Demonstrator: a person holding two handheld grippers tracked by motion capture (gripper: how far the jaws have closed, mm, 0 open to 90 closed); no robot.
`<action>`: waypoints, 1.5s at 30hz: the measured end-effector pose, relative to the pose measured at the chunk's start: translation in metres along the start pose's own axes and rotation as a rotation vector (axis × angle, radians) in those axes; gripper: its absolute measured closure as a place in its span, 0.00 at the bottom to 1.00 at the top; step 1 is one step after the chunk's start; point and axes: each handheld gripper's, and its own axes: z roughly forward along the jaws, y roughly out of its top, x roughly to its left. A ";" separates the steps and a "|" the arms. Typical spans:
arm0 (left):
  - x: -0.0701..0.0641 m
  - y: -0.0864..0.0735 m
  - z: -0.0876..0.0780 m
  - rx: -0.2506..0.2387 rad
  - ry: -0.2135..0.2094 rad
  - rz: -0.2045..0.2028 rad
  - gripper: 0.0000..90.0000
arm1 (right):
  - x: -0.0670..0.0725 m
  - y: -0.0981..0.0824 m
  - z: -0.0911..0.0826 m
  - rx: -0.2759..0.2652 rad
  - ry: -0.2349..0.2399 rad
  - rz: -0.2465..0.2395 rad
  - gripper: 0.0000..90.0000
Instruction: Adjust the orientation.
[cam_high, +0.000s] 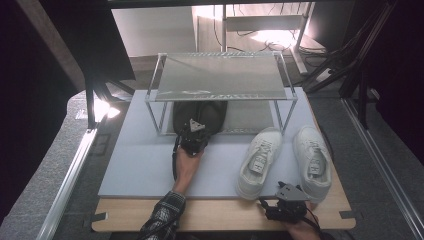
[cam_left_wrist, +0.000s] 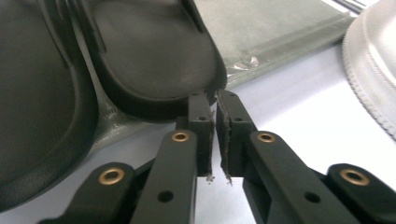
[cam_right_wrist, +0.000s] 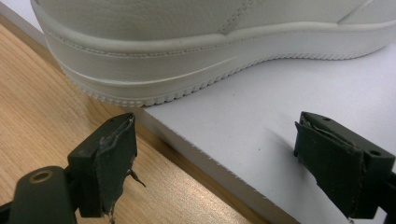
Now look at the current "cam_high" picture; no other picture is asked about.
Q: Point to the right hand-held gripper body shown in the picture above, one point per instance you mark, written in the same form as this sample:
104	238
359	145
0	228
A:
290	206

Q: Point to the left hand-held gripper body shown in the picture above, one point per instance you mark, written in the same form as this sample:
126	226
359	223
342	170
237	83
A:
195	140

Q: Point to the black slipper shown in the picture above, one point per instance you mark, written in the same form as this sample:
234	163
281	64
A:
215	115
181	113

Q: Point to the white sneaker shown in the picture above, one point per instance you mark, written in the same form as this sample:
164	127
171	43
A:
313	156
256	166

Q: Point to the two-tier metal shoe rack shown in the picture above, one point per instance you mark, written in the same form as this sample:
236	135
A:
220	76

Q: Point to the person's right hand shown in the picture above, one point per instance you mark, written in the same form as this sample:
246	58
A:
306	230

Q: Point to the black metal stand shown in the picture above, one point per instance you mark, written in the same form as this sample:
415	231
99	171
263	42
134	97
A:
90	103

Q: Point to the black tripod stand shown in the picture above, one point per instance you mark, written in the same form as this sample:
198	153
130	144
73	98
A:
361	66

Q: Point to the aluminium rail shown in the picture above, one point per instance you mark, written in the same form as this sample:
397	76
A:
383	166
68	183

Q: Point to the white metal frame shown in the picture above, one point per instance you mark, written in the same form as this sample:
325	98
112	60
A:
263	22

